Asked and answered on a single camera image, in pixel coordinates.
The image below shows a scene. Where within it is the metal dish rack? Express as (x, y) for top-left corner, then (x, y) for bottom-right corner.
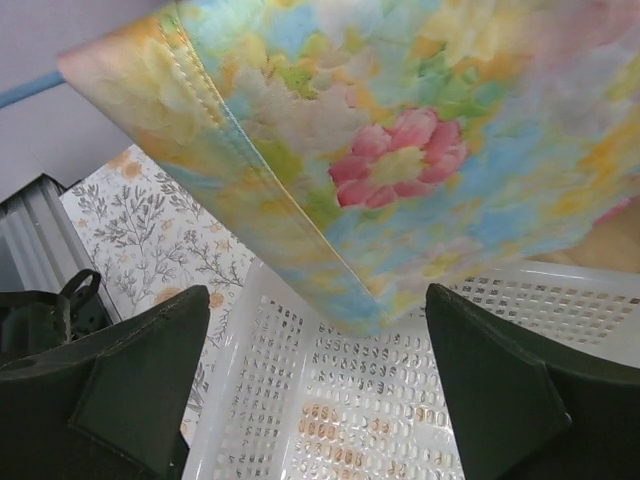
(1, 176), (121, 339)

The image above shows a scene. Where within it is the floral table mat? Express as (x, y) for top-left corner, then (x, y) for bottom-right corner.
(62, 146), (254, 441)

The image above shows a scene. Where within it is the white plastic basket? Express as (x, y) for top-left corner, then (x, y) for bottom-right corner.
(183, 261), (639, 479)

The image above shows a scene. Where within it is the pastel floral garment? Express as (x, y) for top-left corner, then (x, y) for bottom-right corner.
(58, 1), (639, 335)

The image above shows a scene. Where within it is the wooden clothes rack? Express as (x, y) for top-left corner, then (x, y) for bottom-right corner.
(530, 196), (639, 273)

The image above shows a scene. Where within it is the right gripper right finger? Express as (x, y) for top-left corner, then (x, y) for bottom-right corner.
(425, 284), (639, 479)

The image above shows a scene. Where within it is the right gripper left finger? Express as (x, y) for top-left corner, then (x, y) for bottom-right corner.
(1, 285), (209, 479)

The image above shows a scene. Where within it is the blue wire hanger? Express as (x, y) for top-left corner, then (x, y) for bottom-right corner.
(0, 71), (65, 109)

